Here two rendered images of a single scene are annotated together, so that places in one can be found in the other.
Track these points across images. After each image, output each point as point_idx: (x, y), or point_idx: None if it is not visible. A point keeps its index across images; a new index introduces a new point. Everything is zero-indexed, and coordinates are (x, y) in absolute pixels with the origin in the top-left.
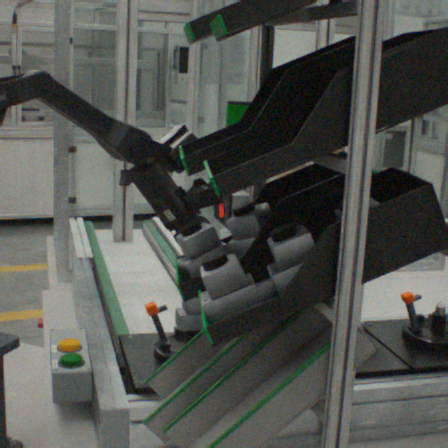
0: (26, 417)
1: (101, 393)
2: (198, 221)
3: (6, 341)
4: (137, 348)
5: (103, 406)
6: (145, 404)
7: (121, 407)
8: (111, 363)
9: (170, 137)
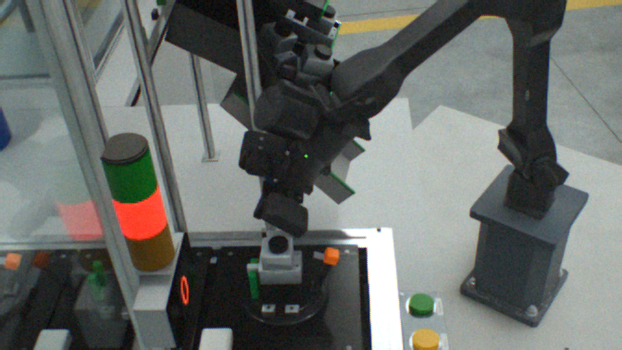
0: (466, 345)
1: (390, 250)
2: (317, 45)
3: (479, 201)
4: (344, 318)
5: (389, 232)
6: (352, 231)
7: (373, 230)
8: (376, 303)
9: (303, 89)
